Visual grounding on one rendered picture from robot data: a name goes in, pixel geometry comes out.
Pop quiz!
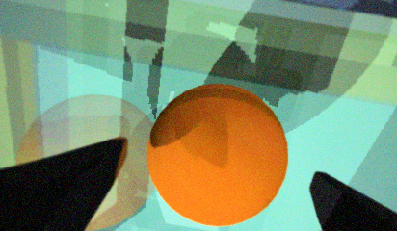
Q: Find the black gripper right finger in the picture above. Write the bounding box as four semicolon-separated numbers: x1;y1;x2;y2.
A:
309;171;397;231

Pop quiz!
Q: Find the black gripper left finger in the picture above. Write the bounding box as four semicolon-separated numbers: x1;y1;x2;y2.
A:
0;139;125;231

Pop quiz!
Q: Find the orange ball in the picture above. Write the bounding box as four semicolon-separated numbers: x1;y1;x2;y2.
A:
147;84;288;226

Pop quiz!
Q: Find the see-through tan ball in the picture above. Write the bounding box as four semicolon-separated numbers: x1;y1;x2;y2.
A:
15;94;155;231

